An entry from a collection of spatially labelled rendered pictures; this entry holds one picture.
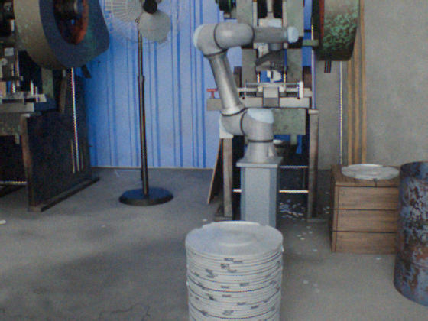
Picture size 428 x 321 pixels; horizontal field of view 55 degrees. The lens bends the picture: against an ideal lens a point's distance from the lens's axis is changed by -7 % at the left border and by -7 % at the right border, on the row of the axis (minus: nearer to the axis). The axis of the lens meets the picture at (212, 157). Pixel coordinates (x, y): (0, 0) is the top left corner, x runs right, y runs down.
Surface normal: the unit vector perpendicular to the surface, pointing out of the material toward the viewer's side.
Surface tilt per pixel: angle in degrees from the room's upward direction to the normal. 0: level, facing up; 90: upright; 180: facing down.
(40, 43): 127
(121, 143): 90
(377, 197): 90
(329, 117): 90
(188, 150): 90
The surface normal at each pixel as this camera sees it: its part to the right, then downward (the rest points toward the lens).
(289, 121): -0.15, 0.18
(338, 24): -0.12, 0.67
